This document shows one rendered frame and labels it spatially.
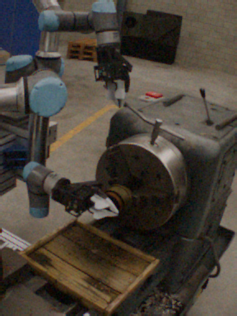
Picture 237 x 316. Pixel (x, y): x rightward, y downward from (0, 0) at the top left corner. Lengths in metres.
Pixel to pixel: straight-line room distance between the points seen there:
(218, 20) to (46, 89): 10.21
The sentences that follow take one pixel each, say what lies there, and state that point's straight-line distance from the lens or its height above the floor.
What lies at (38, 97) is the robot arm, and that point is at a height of 1.38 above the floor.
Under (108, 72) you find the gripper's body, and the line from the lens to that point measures 1.12.
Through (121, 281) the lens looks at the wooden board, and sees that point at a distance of 1.13.
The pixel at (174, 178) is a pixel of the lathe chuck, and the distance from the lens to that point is 1.13.
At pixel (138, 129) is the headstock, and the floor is 1.22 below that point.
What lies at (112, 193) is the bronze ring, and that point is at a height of 1.12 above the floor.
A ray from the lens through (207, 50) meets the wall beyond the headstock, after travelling 11.16.
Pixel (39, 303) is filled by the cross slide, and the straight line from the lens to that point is 0.93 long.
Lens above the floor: 1.68
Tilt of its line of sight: 26 degrees down
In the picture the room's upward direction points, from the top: 8 degrees clockwise
